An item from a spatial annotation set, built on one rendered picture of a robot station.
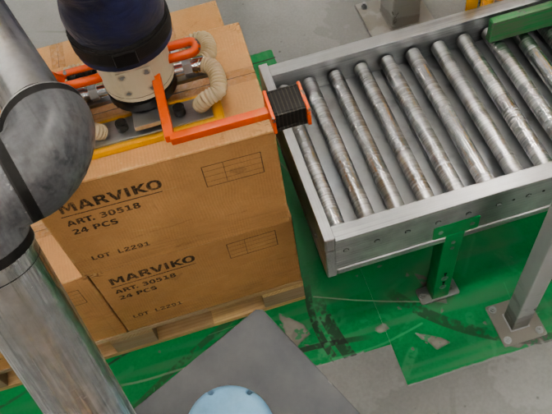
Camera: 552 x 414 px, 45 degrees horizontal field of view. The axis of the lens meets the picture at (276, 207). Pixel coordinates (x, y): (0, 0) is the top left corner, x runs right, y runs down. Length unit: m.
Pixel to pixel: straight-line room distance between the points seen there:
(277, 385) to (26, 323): 0.71
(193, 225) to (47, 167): 1.02
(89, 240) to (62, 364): 0.88
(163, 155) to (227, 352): 0.48
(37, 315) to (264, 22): 2.54
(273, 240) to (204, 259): 0.21
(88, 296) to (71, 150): 1.23
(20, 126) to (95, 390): 0.39
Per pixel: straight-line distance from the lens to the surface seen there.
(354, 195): 1.94
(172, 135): 1.44
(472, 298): 2.42
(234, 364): 1.52
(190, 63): 1.65
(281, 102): 1.43
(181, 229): 1.82
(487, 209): 1.99
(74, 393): 1.00
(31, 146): 0.84
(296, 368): 1.50
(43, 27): 3.63
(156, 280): 2.04
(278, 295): 2.31
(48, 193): 0.85
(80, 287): 2.01
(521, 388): 2.33
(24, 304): 0.90
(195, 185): 1.68
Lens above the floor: 2.15
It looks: 56 degrees down
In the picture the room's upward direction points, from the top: 11 degrees counter-clockwise
